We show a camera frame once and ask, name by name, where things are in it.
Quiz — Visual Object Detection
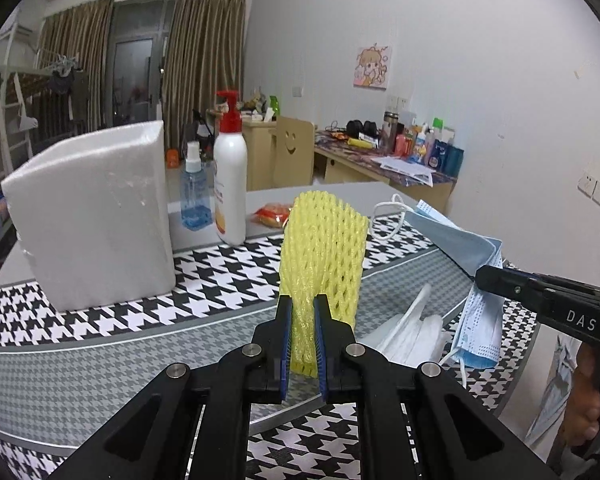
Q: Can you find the white lotion pump bottle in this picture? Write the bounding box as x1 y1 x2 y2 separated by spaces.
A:
213 90 248 246

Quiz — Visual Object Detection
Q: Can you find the white foam box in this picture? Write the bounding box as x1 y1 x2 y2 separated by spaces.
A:
2 122 175 311

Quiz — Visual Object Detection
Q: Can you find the glass balcony door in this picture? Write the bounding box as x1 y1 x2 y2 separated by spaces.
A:
104 0 175 127

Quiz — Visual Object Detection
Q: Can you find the brown curtain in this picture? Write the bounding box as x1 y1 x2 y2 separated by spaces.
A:
162 0 247 148
38 0 114 132

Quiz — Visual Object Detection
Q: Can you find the green bottle on desk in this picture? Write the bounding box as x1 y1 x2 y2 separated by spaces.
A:
268 96 280 120

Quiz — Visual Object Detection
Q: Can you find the blue surgical mask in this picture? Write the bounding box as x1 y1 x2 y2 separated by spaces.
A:
367 193 506 391

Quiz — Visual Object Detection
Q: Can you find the red snack packet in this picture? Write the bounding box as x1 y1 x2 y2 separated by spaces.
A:
252 203 292 229

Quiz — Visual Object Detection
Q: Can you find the right hand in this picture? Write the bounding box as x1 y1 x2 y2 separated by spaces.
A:
562 342 600 446

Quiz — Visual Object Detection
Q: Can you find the houndstooth table mat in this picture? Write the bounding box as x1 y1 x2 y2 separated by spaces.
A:
0 223 538 479

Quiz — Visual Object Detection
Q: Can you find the yellow foam fruit net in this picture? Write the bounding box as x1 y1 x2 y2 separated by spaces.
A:
279 191 370 377

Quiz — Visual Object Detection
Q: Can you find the right brown curtain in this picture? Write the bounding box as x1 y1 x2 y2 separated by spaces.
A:
162 0 247 148

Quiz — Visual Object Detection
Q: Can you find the anime girl wall poster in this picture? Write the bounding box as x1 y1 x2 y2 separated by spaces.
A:
353 44 392 90

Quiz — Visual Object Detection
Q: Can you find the orange stool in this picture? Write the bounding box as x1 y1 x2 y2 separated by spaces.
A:
166 148 181 169

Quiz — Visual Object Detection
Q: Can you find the wooden smiley chair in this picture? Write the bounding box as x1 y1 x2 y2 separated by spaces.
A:
273 117 315 188

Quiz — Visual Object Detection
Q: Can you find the white towel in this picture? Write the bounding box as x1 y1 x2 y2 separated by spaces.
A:
361 284 450 368

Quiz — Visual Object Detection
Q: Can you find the left brown curtain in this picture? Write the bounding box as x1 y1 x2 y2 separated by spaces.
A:
38 0 114 132

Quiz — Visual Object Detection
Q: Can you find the light wooden desk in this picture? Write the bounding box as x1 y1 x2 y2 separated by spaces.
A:
242 119 456 211

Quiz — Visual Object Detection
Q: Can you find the metal bunk bed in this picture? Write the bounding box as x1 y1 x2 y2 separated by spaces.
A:
0 21 56 186

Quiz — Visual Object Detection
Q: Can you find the blue spray bottle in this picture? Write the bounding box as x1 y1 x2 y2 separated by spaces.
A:
180 141 212 231

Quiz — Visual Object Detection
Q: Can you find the white printed paper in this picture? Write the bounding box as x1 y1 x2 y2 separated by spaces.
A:
370 156 434 186

